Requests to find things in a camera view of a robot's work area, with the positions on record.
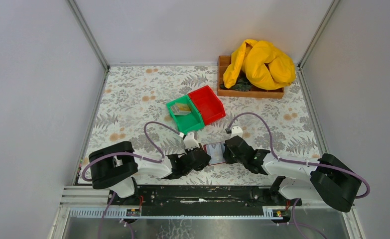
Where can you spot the red plastic bin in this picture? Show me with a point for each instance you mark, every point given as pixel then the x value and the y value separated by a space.
pixel 208 104

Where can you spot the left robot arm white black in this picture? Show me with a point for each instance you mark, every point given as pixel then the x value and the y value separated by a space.
pixel 114 167

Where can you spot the wooden tray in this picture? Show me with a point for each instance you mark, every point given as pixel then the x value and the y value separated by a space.
pixel 254 92

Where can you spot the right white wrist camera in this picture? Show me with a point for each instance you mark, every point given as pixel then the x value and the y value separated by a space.
pixel 235 131

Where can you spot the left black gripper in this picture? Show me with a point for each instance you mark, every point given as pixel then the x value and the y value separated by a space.
pixel 200 157

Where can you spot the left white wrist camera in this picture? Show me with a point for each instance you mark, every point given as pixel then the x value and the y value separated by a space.
pixel 190 140

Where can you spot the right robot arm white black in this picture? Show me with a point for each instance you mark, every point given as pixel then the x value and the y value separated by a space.
pixel 326 179

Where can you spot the yellow cloth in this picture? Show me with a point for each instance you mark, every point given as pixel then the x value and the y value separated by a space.
pixel 264 65

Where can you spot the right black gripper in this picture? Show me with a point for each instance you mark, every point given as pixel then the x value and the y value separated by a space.
pixel 230 151

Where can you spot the dark green item in tray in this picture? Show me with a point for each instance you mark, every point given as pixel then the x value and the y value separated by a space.
pixel 242 85

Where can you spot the gold credit card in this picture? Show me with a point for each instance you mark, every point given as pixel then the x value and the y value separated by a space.
pixel 181 107

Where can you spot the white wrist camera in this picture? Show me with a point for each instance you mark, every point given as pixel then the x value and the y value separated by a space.
pixel 235 131
pixel 190 140

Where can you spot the silver cards in green bin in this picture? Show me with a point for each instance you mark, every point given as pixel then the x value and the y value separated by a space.
pixel 183 113

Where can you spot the green plastic bin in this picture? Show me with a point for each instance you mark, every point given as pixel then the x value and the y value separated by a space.
pixel 190 122

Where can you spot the red leather card holder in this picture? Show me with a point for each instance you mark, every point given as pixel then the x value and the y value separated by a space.
pixel 214 153

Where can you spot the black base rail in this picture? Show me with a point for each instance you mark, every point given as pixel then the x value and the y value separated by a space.
pixel 180 200

